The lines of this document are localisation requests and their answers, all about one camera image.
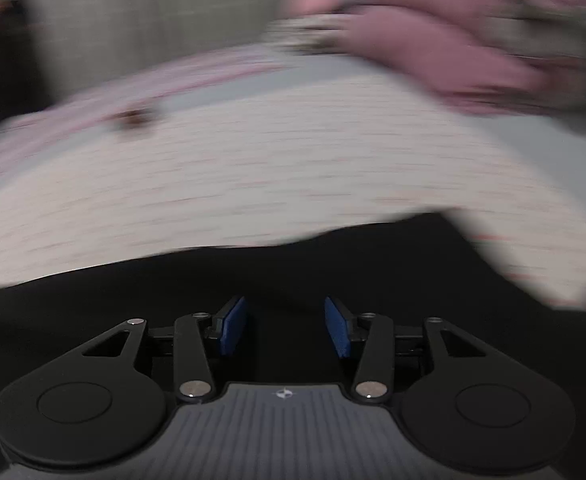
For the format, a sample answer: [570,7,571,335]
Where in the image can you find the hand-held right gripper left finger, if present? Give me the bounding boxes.
[80,296,248,404]

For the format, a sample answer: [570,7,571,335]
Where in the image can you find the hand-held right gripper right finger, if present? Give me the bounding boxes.
[324,297,489,404]

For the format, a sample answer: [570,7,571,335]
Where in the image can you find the black pants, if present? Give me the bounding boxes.
[0,212,586,480]

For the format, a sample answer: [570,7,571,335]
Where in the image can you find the cherry print bed sheet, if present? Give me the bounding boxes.
[0,67,586,311]

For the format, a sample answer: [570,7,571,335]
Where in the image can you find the brown hair clip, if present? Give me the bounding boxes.
[115,107,156,129]

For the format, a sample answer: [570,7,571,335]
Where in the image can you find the pink striped blanket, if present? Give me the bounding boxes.
[0,45,294,191]

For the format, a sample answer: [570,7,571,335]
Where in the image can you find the grey striped cloth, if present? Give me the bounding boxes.
[267,14,356,55]

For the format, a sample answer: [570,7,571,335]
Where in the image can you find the mauve folded quilt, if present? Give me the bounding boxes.
[343,0,586,117]

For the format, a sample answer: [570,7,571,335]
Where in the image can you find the grey star print curtain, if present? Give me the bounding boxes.
[23,0,304,98]

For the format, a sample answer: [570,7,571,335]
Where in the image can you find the dark hanging jacket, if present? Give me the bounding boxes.
[0,0,54,121]

